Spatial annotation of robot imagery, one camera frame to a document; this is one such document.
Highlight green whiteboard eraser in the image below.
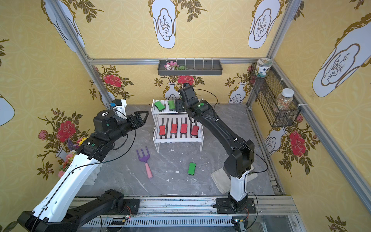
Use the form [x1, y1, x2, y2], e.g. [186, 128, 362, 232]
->
[154, 101, 166, 112]
[168, 100, 176, 111]
[187, 162, 196, 176]

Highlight red whiteboard eraser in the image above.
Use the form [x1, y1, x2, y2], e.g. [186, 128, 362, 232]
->
[171, 124, 178, 134]
[190, 125, 199, 136]
[158, 125, 166, 136]
[180, 123, 188, 134]

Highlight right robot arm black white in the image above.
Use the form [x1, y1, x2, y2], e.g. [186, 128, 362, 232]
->
[179, 84, 255, 213]

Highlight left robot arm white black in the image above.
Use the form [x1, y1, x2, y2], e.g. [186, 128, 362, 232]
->
[17, 110, 149, 232]

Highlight white wooden slatted shelf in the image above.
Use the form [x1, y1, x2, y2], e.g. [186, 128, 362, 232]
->
[151, 100, 204, 152]

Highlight small pink flower sprig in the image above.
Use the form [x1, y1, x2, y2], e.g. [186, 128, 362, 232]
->
[164, 61, 186, 71]

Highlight purple pink garden fork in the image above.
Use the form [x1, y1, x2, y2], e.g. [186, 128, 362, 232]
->
[136, 147, 153, 179]

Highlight colourful artificial flower bouquet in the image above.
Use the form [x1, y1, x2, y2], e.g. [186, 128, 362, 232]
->
[58, 137, 87, 178]

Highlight white flower pot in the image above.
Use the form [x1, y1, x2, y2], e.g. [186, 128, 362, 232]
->
[84, 164, 102, 186]

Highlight patterned jar white lid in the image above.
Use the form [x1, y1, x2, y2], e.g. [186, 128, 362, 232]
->
[255, 58, 273, 78]

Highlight grey white oven mitt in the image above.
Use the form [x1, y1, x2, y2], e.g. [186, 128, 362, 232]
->
[211, 166, 258, 194]

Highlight clear jar colourful sweets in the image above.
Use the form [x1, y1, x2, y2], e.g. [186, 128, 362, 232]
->
[275, 88, 294, 112]

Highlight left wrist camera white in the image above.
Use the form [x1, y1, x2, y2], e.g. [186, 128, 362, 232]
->
[110, 99, 127, 119]

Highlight dark grey wall tray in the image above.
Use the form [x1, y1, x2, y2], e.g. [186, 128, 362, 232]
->
[157, 59, 223, 76]

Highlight aluminium corner frame post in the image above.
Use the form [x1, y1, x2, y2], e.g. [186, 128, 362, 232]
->
[46, 1, 112, 109]

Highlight black wire wall basket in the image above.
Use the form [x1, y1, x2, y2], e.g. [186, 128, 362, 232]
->
[246, 63, 301, 128]

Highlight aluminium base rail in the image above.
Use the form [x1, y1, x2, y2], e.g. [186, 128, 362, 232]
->
[81, 194, 305, 232]

